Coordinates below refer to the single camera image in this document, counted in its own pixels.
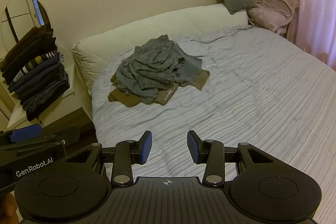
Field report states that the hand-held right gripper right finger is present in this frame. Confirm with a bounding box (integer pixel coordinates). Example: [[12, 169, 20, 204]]
[[186, 130, 276, 187]]

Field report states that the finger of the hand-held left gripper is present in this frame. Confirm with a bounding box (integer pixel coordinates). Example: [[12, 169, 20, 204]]
[[39, 126, 80, 148], [0, 124, 43, 147]]

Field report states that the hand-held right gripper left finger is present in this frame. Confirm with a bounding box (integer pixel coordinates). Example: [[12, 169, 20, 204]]
[[64, 130, 153, 187]]

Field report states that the grey knit sweater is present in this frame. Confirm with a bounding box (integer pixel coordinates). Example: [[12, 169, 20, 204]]
[[115, 34, 202, 105]]

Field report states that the stack of folded dark clothes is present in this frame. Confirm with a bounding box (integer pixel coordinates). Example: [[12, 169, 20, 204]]
[[0, 23, 70, 122]]

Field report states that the person's left hand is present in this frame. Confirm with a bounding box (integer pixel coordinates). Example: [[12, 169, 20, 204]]
[[0, 193, 19, 224]]

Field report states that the white dressing table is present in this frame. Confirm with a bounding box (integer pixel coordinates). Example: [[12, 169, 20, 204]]
[[0, 51, 77, 130]]

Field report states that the brown garment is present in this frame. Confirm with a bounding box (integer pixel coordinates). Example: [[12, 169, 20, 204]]
[[108, 70, 210, 108]]

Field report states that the bed with striped grey cover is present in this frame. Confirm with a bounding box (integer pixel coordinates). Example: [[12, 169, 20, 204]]
[[91, 26, 336, 188]]

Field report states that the pink crumpled blanket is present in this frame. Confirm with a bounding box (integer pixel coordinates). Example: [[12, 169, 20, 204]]
[[248, 0, 298, 35]]

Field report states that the oval wall mirror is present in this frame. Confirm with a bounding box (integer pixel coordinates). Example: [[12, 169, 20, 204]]
[[1, 0, 51, 62]]

